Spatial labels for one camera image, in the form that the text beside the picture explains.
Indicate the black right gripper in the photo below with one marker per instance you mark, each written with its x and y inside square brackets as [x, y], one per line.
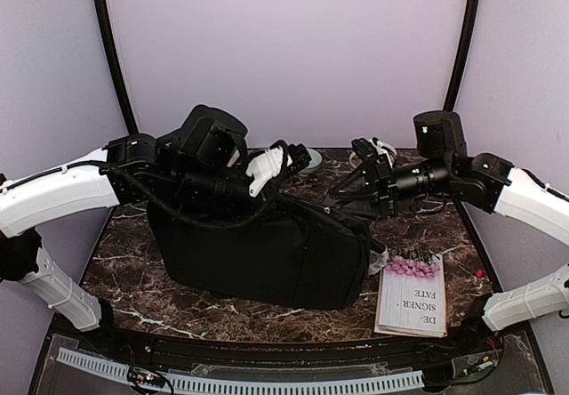
[380, 180]

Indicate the black student backpack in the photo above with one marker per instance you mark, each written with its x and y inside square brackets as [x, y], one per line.
[298, 254]

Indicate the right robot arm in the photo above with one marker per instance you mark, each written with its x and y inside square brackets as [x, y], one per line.
[486, 181]

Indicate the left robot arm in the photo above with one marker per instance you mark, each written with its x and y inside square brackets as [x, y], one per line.
[202, 160]

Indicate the pale green bowl centre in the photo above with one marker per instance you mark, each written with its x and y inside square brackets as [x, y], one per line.
[315, 161]

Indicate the white book with pink flowers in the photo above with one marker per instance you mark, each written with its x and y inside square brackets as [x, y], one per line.
[411, 298]

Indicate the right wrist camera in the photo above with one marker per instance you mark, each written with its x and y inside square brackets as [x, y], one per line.
[363, 149]

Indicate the white slotted cable duct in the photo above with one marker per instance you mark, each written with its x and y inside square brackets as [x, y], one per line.
[234, 380]

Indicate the black left frame post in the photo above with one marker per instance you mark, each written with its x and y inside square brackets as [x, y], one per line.
[114, 65]

